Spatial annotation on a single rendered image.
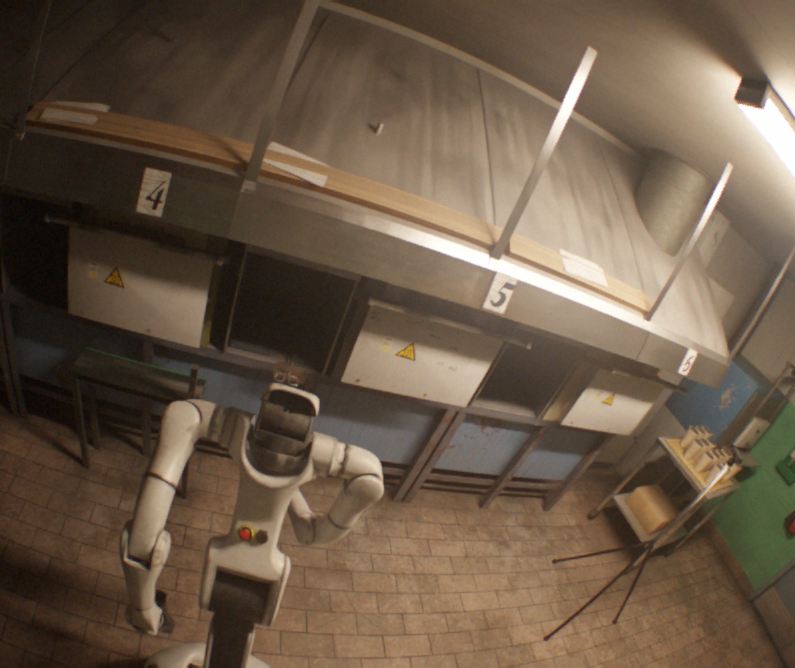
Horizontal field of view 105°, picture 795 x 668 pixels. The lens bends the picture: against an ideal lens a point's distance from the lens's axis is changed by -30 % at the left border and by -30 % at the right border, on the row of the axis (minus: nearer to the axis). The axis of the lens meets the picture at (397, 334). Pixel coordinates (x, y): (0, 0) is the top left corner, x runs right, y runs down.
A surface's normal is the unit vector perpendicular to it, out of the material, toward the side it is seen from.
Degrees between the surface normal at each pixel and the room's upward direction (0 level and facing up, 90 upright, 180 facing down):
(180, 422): 26
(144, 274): 90
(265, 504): 98
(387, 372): 90
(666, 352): 80
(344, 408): 90
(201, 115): 33
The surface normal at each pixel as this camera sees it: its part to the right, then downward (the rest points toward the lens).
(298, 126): 0.39, -0.39
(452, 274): 0.21, 0.38
